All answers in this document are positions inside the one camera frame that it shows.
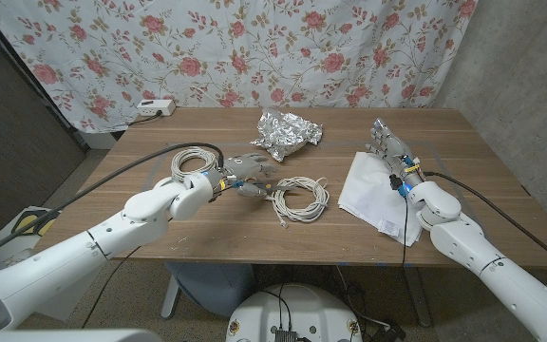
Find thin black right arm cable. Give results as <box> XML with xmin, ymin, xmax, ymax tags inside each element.
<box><xmin>399</xmin><ymin>194</ymin><xmax>409</xmax><ymax>268</ymax></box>

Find person in grey clothes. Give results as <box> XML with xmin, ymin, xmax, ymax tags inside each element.
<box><xmin>0</xmin><ymin>237</ymin><xmax>35</xmax><ymax>281</ymax></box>

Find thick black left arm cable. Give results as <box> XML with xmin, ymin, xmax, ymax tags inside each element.
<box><xmin>0</xmin><ymin>141</ymin><xmax>226</xmax><ymax>266</ymax></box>

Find yellow grey handled scissors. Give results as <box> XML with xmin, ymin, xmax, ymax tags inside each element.
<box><xmin>242</xmin><ymin>178</ymin><xmax>298</xmax><ymax>196</ymax></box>

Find blue grey stool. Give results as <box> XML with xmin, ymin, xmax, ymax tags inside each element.
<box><xmin>164</xmin><ymin>262</ymin><xmax>255</xmax><ymax>318</ymax></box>

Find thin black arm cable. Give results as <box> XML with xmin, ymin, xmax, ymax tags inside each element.
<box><xmin>82</xmin><ymin>244</ymin><xmax>142</xmax><ymax>330</ymax></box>
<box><xmin>399</xmin><ymin>194</ymin><xmax>409</xmax><ymax>268</ymax></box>

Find floral print backdrop curtain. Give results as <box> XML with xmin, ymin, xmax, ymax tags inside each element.
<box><xmin>0</xmin><ymin>0</ymin><xmax>479</xmax><ymax>134</ymax></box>

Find white towel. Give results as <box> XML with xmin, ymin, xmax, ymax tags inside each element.
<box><xmin>337</xmin><ymin>150</ymin><xmax>425</xmax><ymax>248</ymax></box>

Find small coiled white cable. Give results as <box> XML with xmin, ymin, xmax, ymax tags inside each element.
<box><xmin>170</xmin><ymin>145</ymin><xmax>220</xmax><ymax>184</ymax></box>

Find black adapter on floor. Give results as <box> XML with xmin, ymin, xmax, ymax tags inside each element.
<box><xmin>370</xmin><ymin>320</ymin><xmax>407</xmax><ymax>342</ymax></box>

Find white floor board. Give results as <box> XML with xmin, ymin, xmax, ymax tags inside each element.
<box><xmin>0</xmin><ymin>204</ymin><xmax>64</xmax><ymax>272</ymax></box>

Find black power strip cord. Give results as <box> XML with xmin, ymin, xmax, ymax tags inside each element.
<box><xmin>128</xmin><ymin>109</ymin><xmax>164</xmax><ymax>127</ymax></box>

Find crumpled aluminum foil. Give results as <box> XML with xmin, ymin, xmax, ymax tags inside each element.
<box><xmin>249</xmin><ymin>107</ymin><xmax>325</xmax><ymax>163</ymax></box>

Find grey table leg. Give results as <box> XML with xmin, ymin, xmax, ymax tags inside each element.
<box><xmin>404</xmin><ymin>266</ymin><xmax>432</xmax><ymax>328</ymax></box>

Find large coiled white cable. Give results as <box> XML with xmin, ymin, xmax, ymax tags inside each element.
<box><xmin>264</xmin><ymin>176</ymin><xmax>330</xmax><ymax>228</ymax></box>

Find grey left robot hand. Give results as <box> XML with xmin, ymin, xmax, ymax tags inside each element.
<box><xmin>209</xmin><ymin>151</ymin><xmax>279</xmax><ymax>200</ymax></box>

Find white power strip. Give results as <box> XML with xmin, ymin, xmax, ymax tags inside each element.
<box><xmin>136</xmin><ymin>98</ymin><xmax>177</xmax><ymax>118</ymax></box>

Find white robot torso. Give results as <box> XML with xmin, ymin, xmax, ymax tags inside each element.
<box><xmin>225</xmin><ymin>283</ymin><xmax>364</xmax><ymax>342</ymax></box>

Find white table leg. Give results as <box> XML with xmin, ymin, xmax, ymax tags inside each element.
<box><xmin>160</xmin><ymin>274</ymin><xmax>182</xmax><ymax>318</ymax></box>

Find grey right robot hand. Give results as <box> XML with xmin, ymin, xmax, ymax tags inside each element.
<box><xmin>366</xmin><ymin>118</ymin><xmax>425</xmax><ymax>189</ymax></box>

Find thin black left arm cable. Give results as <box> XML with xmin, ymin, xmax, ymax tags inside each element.
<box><xmin>82</xmin><ymin>244</ymin><xmax>142</xmax><ymax>330</ymax></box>

